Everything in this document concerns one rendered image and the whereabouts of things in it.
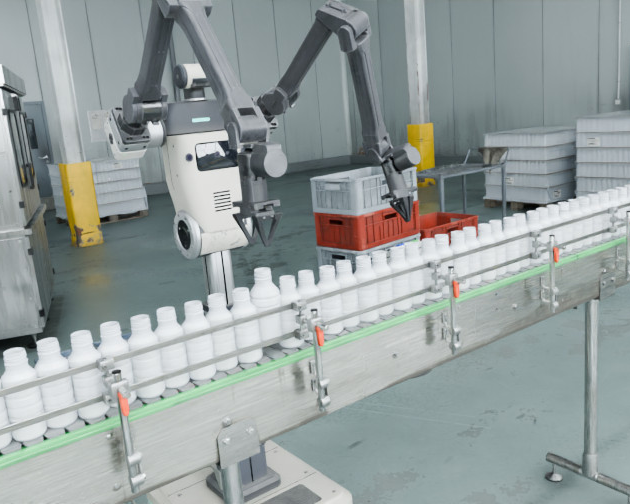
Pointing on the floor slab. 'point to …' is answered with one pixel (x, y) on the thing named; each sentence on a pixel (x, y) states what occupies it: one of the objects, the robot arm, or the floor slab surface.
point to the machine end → (9, 216)
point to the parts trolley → (464, 178)
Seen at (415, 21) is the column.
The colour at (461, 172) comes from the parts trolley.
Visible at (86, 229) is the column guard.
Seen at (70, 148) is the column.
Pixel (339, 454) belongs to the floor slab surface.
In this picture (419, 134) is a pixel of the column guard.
